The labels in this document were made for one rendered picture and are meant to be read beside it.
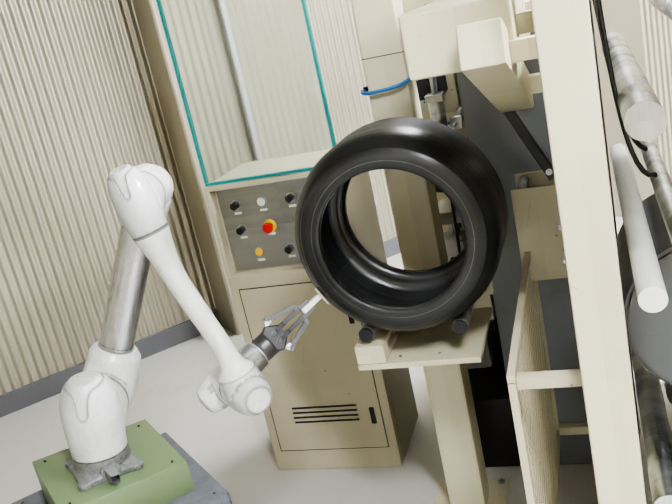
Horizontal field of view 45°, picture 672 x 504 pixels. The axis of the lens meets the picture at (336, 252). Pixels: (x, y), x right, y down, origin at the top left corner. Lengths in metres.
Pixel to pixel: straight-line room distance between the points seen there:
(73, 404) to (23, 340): 2.76
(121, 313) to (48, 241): 2.59
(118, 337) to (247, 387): 0.51
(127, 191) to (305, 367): 1.43
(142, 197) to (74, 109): 2.85
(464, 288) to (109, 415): 1.02
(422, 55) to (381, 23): 0.66
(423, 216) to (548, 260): 0.42
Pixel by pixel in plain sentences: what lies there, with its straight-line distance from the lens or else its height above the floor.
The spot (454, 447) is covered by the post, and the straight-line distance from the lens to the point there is 3.01.
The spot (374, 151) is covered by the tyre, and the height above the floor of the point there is 1.45.
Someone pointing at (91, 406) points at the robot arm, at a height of 0.97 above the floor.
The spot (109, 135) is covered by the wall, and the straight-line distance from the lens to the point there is 5.02.
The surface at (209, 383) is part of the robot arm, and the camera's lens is 2.28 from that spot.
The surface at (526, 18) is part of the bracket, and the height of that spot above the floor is 1.72.
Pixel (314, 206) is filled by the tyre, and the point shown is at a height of 1.32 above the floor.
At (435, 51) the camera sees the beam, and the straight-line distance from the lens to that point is 1.91.
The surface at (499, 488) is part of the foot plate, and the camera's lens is 3.24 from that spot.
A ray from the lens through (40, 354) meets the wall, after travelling 5.11.
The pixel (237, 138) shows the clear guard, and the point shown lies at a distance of 3.13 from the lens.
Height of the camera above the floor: 1.86
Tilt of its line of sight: 17 degrees down
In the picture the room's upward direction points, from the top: 13 degrees counter-clockwise
